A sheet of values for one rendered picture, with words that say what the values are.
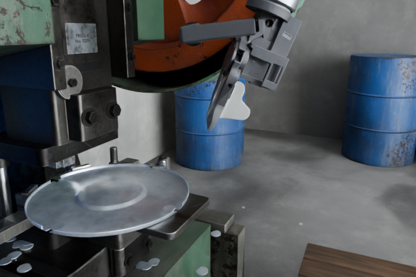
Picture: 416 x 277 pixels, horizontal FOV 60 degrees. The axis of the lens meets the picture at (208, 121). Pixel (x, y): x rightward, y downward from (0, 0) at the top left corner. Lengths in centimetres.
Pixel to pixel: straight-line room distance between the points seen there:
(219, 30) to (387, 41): 329
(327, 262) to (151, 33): 92
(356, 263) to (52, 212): 98
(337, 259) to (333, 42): 276
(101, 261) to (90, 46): 38
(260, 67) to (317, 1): 330
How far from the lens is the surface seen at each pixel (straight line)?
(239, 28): 55
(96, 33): 70
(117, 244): 68
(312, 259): 132
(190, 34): 55
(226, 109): 56
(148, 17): 76
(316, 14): 384
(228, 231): 89
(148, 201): 67
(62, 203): 70
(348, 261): 134
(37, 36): 56
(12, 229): 72
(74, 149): 69
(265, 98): 401
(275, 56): 55
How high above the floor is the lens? 108
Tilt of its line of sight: 14 degrees down
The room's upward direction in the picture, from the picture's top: straight up
